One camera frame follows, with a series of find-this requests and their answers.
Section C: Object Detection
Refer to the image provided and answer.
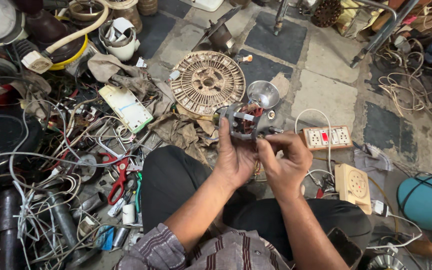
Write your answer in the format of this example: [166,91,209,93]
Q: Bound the person's right hand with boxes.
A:
[256,131,314,202]

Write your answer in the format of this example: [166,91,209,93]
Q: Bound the person's left hand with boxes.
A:
[213,117,260,190]

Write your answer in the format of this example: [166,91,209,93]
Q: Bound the grey fan motor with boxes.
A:
[212,101,285,142]

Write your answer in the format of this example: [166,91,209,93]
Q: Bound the wooden extension socket board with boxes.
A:
[299,125,354,151]

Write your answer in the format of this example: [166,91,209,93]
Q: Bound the person's black trousers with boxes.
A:
[140,145,373,261]

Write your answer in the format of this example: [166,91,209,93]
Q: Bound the dirty brown cloth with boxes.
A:
[148,111,220,166]

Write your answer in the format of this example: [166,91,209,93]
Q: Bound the beige fan regulator box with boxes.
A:
[334,163,373,215]

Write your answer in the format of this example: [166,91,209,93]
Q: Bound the small steel bowl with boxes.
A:
[246,80,281,110]

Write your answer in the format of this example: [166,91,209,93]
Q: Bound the beige round slotted fan rotor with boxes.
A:
[170,50,247,116]

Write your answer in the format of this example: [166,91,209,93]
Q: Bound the grey rag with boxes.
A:
[353,143,394,200]

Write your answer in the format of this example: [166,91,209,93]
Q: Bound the person's striped shirt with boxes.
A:
[112,223,292,270]

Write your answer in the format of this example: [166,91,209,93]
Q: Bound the black phone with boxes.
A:
[326,226,364,269]

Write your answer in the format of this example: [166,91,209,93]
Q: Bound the white plug adapter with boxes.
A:
[371,200,390,218]

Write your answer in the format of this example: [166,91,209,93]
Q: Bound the white plastic cover panel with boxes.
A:
[98,84,154,134]

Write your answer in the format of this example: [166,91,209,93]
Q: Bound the motor with black plate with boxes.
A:
[191,5,244,58]

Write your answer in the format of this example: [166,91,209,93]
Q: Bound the silver capacitor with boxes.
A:
[111,226,129,249]

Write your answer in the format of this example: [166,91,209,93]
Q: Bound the teal plastic container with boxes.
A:
[396,173,432,234]

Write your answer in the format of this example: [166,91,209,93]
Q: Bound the rusty metal pipe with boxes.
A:
[273,0,290,37]

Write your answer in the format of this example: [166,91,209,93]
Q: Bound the brown perforated disc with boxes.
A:
[310,0,343,28]

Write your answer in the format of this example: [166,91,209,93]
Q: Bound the white cup with papers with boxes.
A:
[98,17,141,62]

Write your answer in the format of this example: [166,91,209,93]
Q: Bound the yellow rimmed dark container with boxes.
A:
[46,33,90,72]

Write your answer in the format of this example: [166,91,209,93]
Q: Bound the beige vented plastic nozzle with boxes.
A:
[20,50,54,74]

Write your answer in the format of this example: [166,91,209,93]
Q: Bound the black fan guard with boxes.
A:
[0,108,45,179]

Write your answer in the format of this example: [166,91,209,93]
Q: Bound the dark metal pipe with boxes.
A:
[0,187,27,270]

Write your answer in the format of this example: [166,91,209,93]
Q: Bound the white power cable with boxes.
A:
[294,108,337,188]

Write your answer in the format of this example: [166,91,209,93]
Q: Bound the green handled pliers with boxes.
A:
[134,172,143,215]

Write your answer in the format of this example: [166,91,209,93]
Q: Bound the red handled scissors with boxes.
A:
[99,151,135,206]

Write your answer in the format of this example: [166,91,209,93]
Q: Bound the tangle of beige wires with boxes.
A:
[376,37,432,118]

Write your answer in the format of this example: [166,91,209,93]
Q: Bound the grey metal chair frame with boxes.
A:
[350,0,421,69]

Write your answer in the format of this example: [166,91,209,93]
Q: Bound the red handled screwdriver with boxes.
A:
[406,239,432,260]

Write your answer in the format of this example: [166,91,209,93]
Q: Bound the heap of tangled wires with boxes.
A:
[0,75,153,269]

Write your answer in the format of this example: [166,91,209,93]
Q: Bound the beige hose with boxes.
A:
[45,0,110,55]

